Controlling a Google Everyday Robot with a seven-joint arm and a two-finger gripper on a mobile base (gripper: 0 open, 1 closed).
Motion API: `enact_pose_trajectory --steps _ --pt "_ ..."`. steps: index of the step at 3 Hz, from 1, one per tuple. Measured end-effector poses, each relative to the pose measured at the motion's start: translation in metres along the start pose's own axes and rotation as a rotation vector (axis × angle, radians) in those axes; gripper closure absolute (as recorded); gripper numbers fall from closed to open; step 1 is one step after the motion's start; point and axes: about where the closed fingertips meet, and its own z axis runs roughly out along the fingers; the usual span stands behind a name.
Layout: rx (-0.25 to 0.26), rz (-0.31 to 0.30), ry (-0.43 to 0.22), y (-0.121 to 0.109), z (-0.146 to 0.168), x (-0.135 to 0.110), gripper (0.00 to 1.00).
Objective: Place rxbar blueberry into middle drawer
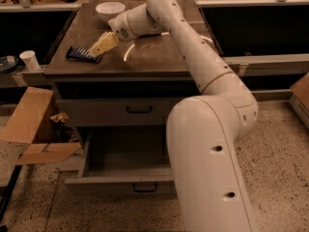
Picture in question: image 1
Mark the brown cardboard box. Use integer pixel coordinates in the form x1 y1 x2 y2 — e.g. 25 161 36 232
0 87 81 165

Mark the dark round plate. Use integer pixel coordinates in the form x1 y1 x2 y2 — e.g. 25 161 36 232
0 55 18 74

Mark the closed grey upper drawer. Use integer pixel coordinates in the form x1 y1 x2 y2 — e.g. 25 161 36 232
57 97 181 127

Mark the open grey middle drawer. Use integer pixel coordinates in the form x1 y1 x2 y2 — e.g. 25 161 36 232
65 125 176 195

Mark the blue rxbar blueberry bar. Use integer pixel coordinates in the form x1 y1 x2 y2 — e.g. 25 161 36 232
66 46 102 63

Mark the cardboard box at right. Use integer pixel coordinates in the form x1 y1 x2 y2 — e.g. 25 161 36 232
289 72 309 130

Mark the white ceramic bowl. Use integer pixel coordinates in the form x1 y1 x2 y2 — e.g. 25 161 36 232
96 2 126 23

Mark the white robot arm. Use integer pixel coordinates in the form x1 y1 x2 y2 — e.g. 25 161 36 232
90 0 259 232

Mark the black middle drawer handle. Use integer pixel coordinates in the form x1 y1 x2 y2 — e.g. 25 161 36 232
132 183 157 193

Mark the black drawer handle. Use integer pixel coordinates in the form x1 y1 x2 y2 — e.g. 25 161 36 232
132 183 157 193
126 105 153 114

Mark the grey drawer cabinet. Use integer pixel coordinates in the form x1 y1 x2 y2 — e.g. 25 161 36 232
43 0 227 197

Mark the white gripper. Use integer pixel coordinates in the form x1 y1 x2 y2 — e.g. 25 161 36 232
89 13 132 57

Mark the black upper drawer handle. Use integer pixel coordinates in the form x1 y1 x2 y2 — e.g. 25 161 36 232
126 105 153 114

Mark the white paper cup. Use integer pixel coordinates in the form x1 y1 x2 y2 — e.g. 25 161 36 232
19 50 40 71

